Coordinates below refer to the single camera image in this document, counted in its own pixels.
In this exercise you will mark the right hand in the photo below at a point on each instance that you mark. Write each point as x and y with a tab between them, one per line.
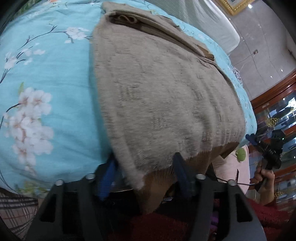
266	190

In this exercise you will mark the beige knit sweater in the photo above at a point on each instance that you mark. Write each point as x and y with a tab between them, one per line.
161	92

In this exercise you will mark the plaid bed sheet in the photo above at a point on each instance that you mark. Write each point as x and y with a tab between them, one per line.
17	212

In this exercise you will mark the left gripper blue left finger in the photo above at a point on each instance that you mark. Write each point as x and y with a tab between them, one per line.
94	188

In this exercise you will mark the wooden glass display cabinet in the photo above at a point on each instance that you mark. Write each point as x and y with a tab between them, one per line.
275	110

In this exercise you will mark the light blue floral duvet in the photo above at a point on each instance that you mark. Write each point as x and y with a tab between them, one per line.
51	124

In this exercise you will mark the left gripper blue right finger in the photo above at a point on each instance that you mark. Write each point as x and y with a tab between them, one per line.
198	190

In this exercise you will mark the gold framed landscape painting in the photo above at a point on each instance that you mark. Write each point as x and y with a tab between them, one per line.
233	7

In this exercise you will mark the red knit sleeve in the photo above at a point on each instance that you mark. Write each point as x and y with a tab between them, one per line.
277	224

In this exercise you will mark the pink garment with green patch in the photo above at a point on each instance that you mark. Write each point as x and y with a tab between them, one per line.
226	168

